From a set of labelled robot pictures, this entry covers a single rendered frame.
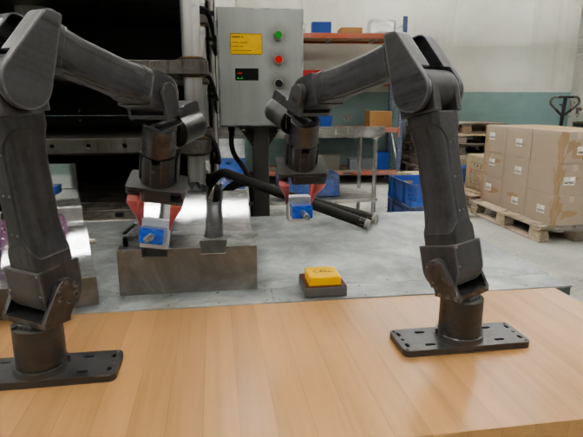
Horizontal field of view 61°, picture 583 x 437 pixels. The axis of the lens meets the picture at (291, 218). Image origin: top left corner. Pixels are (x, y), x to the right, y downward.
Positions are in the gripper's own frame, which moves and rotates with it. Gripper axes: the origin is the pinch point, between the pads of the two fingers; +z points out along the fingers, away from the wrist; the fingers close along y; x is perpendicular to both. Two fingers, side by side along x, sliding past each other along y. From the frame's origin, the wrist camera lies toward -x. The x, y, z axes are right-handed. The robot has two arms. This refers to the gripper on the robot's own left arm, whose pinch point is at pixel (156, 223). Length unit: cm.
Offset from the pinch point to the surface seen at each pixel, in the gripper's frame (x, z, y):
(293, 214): -8.3, -0.4, -26.6
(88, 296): 9.9, 10.6, 10.0
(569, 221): -253, 124, -300
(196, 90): -77, 0, 1
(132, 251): 3.3, 4.7, 3.7
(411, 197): -303, 146, -181
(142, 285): 5.4, 10.8, 1.3
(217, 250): -1.6, 5.8, -11.8
